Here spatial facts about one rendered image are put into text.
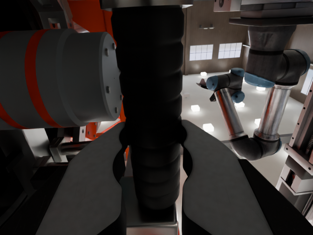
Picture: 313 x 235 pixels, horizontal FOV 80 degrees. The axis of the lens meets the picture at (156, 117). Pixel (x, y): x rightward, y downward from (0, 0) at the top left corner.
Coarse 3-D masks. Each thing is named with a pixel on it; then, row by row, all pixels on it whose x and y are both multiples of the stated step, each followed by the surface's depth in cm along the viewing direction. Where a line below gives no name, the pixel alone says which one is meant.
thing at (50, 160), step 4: (44, 156) 34; (48, 156) 34; (40, 160) 32; (44, 160) 33; (48, 160) 33; (52, 160) 34; (36, 164) 32; (40, 164) 32; (44, 164) 32; (48, 164) 32; (52, 164) 32; (56, 164) 32; (60, 164) 32; (64, 164) 32; (36, 168) 31; (124, 172) 30
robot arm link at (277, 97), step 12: (300, 60) 74; (288, 72) 73; (300, 72) 76; (276, 84) 80; (288, 84) 77; (276, 96) 83; (288, 96) 82; (264, 108) 90; (276, 108) 85; (264, 120) 91; (276, 120) 88; (264, 132) 92; (276, 132) 92; (264, 144) 93; (276, 144) 94; (264, 156) 95
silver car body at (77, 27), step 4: (76, 24) 132; (60, 28) 107; (76, 28) 131; (80, 28) 137; (84, 28) 146; (80, 32) 136; (84, 32) 146; (88, 32) 156; (96, 124) 192; (100, 124) 208; (96, 128) 194; (96, 132) 196
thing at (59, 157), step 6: (54, 138) 38; (60, 138) 38; (54, 144) 36; (60, 144) 37; (66, 144) 37; (72, 144) 37; (78, 144) 37; (84, 144) 37; (54, 150) 36; (60, 150) 37; (66, 150) 37; (72, 150) 37; (78, 150) 37; (54, 156) 37; (60, 156) 37
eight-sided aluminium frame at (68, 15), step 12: (36, 0) 41; (48, 0) 42; (60, 0) 42; (48, 12) 44; (60, 12) 44; (48, 24) 45; (60, 24) 45; (72, 24) 48; (60, 132) 50; (84, 132) 53; (72, 156) 48
